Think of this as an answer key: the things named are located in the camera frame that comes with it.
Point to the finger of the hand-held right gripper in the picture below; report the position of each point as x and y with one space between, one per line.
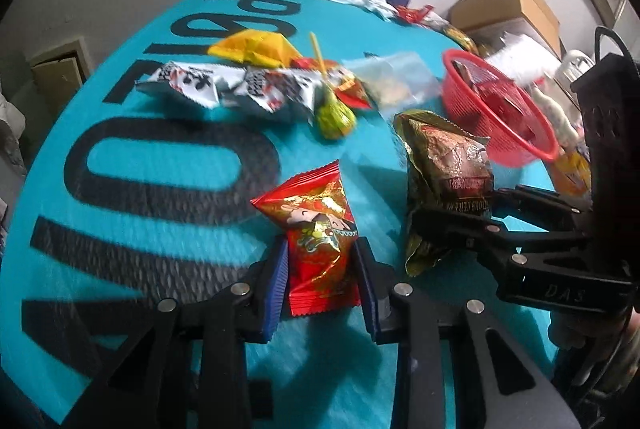
450 229
540 204

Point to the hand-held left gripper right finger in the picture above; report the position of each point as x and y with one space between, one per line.
367 296

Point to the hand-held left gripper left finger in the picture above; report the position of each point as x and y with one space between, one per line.
277 291

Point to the red plastic basket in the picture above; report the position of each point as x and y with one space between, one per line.
505 144

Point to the gold brown snack packet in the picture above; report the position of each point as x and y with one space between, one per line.
450 159

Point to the red cartoon snack packet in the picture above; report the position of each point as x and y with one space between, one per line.
315 229

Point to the green lollipop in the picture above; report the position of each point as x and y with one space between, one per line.
335 119

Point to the white black-print snack packet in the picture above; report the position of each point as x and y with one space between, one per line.
190 84
280 94

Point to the yellow snack packet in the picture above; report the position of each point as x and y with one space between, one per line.
255 46

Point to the yellow snack bag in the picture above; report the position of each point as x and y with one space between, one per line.
572 171

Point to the white teapot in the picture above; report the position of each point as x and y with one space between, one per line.
557 119

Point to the wrapped toilet paper roll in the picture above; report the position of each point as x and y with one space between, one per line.
515 54

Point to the clear plastic snack bag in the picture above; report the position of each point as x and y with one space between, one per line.
400 79

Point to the brown cardboard box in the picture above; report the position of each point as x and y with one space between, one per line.
505 6

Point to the small red snack packet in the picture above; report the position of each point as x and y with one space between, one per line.
352 91

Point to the yellow cookie packet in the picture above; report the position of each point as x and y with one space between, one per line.
460 36

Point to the red chili snack packet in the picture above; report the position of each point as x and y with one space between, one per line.
415 14

